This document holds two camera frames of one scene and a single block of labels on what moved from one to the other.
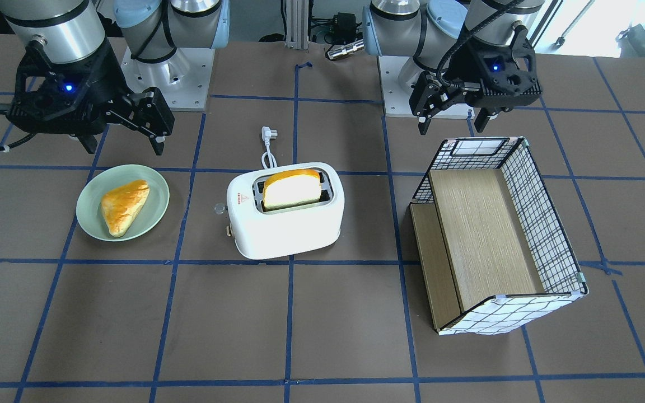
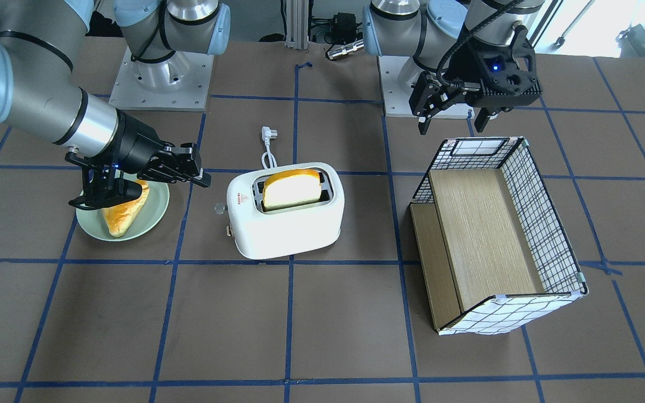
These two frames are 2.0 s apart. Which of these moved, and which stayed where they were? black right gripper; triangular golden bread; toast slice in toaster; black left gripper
Moved: black right gripper
Stayed: toast slice in toaster; triangular golden bread; black left gripper
